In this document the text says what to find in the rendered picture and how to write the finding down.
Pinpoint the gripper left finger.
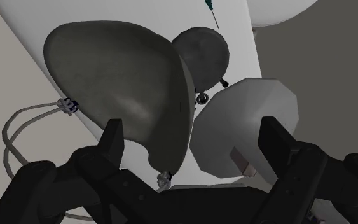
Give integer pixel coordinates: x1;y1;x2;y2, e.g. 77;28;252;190
0;118;167;224

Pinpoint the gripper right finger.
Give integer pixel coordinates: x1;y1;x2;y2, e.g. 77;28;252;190
252;116;358;224

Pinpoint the white toilet paper roll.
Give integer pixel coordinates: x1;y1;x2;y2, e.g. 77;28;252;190
189;77;299;187

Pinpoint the dark grey face mask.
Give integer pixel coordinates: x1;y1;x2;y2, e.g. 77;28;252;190
1;20;196;221

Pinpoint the dark grey round pocket watch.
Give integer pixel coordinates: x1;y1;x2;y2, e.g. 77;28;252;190
170;27;230;106

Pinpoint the teal pen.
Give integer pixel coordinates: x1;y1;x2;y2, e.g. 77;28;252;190
204;0;220;30

